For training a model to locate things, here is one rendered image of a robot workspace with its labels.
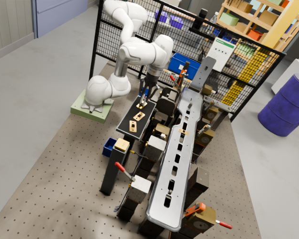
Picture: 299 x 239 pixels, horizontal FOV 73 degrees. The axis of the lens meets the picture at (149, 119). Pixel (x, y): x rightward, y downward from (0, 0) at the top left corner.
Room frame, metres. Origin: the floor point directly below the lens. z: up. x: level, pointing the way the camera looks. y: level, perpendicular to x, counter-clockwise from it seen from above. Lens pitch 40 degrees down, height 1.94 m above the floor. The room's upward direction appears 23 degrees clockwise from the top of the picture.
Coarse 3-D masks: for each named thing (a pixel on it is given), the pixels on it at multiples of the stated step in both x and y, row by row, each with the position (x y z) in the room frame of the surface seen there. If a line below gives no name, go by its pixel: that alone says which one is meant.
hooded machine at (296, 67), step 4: (296, 60) 5.45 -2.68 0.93; (292, 64) 5.46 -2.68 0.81; (296, 64) 5.35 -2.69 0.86; (288, 68) 5.49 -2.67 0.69; (292, 68) 5.36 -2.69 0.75; (296, 68) 5.25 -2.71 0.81; (284, 72) 5.51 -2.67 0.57; (288, 72) 5.39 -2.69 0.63; (292, 72) 5.27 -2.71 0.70; (296, 72) 5.16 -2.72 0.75; (280, 76) 5.51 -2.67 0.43; (284, 76) 5.39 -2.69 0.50; (288, 76) 5.28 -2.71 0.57; (280, 80) 5.41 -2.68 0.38; (284, 80) 5.30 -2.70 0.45; (276, 84) 5.43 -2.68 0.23; (280, 84) 5.30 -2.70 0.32; (272, 88) 5.45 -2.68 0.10; (276, 88) 5.33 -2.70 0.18; (272, 92) 5.39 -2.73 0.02; (276, 92) 5.21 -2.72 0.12
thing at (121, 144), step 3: (120, 138) 0.71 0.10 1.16; (117, 141) 0.69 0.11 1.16; (120, 141) 0.69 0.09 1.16; (123, 141) 0.70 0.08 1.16; (126, 141) 0.71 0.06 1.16; (117, 144) 0.67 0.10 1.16; (120, 144) 0.68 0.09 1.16; (123, 144) 0.69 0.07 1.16; (126, 144) 0.69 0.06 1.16; (117, 147) 0.66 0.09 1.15; (120, 147) 0.66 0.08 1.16; (123, 147) 0.67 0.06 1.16; (126, 147) 0.67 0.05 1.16; (123, 150) 0.66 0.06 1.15
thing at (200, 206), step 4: (196, 204) 0.58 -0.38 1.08; (200, 204) 0.58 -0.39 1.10; (204, 204) 0.58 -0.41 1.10; (192, 208) 0.58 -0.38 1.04; (196, 208) 0.56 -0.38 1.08; (200, 208) 0.56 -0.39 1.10; (204, 208) 0.56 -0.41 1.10; (188, 212) 0.57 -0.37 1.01; (192, 212) 0.56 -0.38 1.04; (188, 216) 0.56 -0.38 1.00
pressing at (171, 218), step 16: (192, 96) 1.71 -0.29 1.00; (192, 112) 1.45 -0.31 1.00; (176, 128) 1.17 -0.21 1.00; (192, 128) 1.25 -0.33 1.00; (176, 144) 1.01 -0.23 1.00; (192, 144) 1.08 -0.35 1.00; (160, 176) 0.71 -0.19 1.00; (176, 176) 0.76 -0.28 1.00; (160, 192) 0.62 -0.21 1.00; (176, 192) 0.66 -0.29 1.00; (160, 208) 0.54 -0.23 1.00; (176, 208) 0.57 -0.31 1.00; (160, 224) 0.46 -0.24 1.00; (176, 224) 0.49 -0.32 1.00
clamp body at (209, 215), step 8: (208, 208) 0.60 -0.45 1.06; (192, 216) 0.54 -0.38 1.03; (200, 216) 0.54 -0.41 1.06; (208, 216) 0.56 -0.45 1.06; (184, 224) 0.56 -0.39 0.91; (192, 224) 0.54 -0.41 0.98; (200, 224) 0.53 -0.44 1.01; (208, 224) 0.53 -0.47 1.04; (176, 232) 0.54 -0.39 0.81; (184, 232) 0.54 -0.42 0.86; (192, 232) 0.54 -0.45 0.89; (200, 232) 0.53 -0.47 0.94
